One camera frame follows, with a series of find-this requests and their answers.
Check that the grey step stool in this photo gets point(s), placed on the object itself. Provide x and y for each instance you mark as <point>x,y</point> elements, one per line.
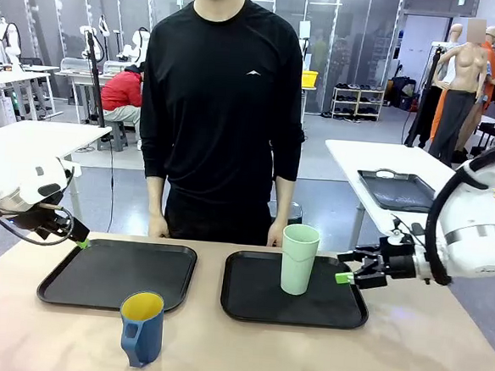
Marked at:
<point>114,134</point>

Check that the mannequin in orange clothes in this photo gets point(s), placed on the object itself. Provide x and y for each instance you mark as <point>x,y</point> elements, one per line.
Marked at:
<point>490,66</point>

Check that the black plastic tray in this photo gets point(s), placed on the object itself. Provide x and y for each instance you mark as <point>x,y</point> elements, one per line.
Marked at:
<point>114,274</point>
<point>257,292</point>

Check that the person's right forearm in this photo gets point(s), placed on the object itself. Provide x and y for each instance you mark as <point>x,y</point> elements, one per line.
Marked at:
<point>156,196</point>

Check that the pale green tall cup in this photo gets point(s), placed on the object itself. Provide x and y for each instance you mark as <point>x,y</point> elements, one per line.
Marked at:
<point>297,261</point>

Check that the bare mannequin grey trousers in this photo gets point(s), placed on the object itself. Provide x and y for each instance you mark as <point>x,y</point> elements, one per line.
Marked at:
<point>465,82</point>

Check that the white background desk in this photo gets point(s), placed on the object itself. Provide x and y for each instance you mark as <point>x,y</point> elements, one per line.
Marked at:
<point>17,77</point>

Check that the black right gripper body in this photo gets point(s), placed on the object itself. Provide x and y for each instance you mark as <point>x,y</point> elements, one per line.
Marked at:
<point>388,263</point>

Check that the person in black shirt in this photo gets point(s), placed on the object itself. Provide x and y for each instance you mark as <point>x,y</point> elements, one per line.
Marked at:
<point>219,107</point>

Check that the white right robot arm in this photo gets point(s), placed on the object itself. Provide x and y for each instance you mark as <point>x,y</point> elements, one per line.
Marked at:
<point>474,218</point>

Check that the black tripod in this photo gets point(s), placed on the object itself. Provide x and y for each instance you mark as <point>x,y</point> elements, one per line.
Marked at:
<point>423,100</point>

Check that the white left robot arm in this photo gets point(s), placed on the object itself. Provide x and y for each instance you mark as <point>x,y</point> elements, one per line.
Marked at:
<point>15,169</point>

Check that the blue mug yellow inside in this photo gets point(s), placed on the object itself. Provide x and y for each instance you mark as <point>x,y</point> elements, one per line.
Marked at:
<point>148,335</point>

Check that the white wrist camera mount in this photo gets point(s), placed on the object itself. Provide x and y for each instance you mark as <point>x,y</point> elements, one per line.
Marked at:
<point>394,236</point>

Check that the black stool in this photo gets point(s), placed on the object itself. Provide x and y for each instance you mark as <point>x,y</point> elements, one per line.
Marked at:
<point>291,212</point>

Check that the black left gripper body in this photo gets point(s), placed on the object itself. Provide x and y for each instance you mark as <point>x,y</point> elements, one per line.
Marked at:
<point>53,223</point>

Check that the yellow storage box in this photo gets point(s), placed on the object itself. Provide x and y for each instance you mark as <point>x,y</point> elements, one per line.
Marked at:
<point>309,79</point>

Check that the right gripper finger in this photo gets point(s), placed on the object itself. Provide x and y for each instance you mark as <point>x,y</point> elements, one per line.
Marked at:
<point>353,255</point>
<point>345,278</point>

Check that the black light stand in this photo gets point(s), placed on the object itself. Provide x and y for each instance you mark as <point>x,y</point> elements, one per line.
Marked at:
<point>94,77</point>

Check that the person's left forearm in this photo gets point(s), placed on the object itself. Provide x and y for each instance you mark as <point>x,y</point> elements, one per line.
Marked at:
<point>283,201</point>

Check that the black bags pile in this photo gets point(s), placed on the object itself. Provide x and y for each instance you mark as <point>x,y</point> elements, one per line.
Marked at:
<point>402,92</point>

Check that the person's left hand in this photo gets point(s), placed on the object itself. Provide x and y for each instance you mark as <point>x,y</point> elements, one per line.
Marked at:
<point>277,235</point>

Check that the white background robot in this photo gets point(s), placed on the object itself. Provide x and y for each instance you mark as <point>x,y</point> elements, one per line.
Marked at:
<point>136,46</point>
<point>9,41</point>

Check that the white side table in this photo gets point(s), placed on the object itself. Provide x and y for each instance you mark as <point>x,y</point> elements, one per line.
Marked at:
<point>351,159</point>
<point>55,134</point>

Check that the person's right hand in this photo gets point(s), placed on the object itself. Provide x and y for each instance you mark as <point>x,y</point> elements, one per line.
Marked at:
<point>159,227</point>

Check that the white shoe rack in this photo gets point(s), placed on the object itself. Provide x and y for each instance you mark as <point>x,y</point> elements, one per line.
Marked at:
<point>357,102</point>

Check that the seated person in red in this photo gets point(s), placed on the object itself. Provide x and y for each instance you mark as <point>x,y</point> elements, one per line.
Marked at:
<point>120,91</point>

